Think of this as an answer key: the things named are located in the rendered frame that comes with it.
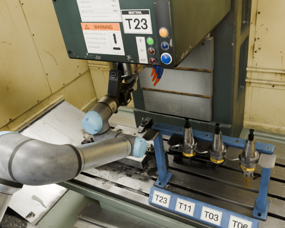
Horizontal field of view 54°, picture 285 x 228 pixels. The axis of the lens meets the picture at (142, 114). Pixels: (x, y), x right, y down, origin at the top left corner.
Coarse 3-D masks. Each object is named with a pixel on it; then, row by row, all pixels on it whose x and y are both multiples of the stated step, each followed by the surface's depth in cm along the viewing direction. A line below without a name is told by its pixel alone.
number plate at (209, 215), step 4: (204, 208) 111; (208, 208) 111; (204, 212) 111; (208, 212) 110; (212, 212) 110; (216, 212) 109; (220, 212) 108; (204, 216) 111; (208, 216) 110; (212, 216) 109; (216, 216) 109; (220, 216) 108; (204, 220) 111; (208, 220) 110; (212, 220) 109; (216, 220) 109; (220, 220) 108; (216, 224) 108
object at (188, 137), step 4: (184, 128) 102; (188, 128) 101; (184, 132) 102; (188, 132) 101; (192, 132) 103; (184, 136) 103; (188, 136) 102; (192, 136) 103; (184, 140) 104; (188, 140) 103; (192, 140) 103; (188, 144) 103
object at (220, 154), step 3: (210, 144) 102; (210, 147) 100; (225, 147) 99; (210, 150) 99; (213, 150) 99; (222, 150) 98; (225, 150) 98; (210, 153) 100; (213, 153) 99; (216, 153) 99; (219, 153) 98; (222, 153) 98; (213, 156) 99; (216, 156) 100; (219, 156) 99; (222, 156) 99
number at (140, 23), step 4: (132, 16) 83; (136, 16) 82; (140, 16) 81; (144, 16) 81; (136, 20) 83; (140, 20) 82; (144, 20) 81; (148, 20) 81; (136, 24) 83; (140, 24) 83; (144, 24) 82; (148, 24) 81; (136, 28) 84; (140, 28) 83; (144, 28) 83; (148, 28) 82
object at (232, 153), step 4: (228, 148) 100; (232, 148) 100; (236, 148) 99; (240, 148) 99; (228, 152) 98; (232, 152) 98; (236, 152) 98; (224, 156) 97; (228, 156) 97; (232, 156) 96; (236, 156) 96; (232, 160) 95
